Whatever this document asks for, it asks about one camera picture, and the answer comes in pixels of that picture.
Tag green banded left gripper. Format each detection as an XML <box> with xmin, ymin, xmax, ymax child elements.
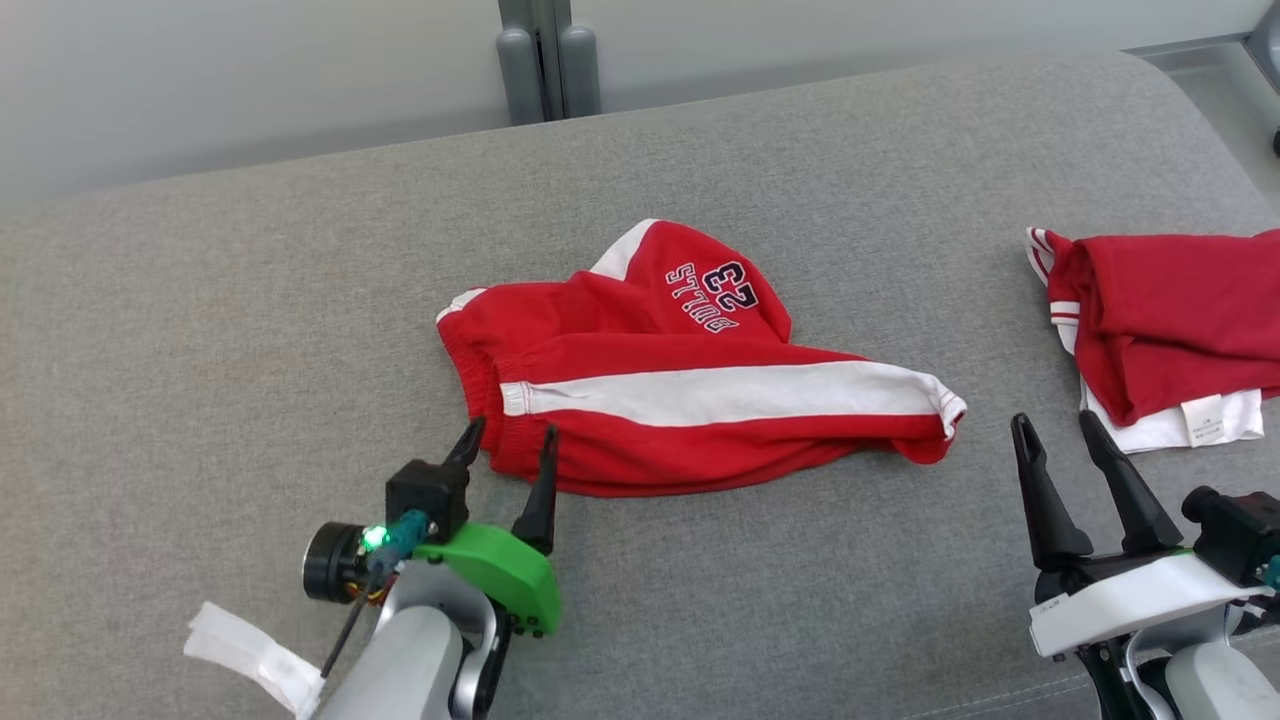
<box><xmin>303</xmin><ymin>417</ymin><xmax>564</xmax><ymax>639</ymax></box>

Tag red white-striped shorts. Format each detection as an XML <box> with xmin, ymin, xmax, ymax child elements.
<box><xmin>436</xmin><ymin>218</ymin><xmax>969</xmax><ymax>499</ymax></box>

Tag grey fabric sofa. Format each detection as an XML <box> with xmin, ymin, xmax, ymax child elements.
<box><xmin>0</xmin><ymin>50</ymin><xmax>1280</xmax><ymax>720</ymax></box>

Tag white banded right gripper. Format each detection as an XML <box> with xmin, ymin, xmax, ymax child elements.
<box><xmin>1010</xmin><ymin>410</ymin><xmax>1272</xmax><ymax>660</ymax></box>

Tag red white basketball jersey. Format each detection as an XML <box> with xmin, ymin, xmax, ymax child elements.
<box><xmin>1026</xmin><ymin>227</ymin><xmax>1280</xmax><ymax>455</ymax></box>

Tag white tape cable flag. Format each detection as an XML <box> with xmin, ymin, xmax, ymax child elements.
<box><xmin>184</xmin><ymin>600</ymin><xmax>327</xmax><ymax>720</ymax></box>

